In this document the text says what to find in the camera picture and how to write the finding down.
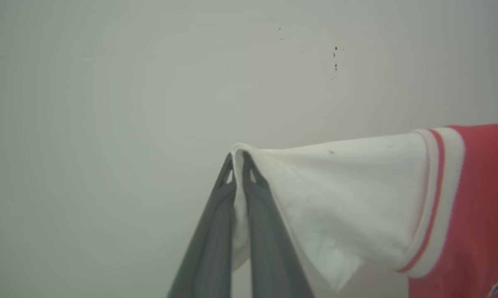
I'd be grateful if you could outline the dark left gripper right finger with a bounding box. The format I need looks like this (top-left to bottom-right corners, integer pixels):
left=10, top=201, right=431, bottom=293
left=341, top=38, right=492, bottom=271
left=241, top=151, right=315, bottom=298

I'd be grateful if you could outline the red and white jersey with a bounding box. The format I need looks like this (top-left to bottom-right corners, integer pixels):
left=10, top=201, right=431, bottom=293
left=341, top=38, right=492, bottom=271
left=230, top=123, right=498, bottom=298

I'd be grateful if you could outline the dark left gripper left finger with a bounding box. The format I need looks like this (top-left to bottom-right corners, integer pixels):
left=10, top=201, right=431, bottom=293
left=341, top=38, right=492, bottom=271
left=168, top=153, right=237, bottom=298

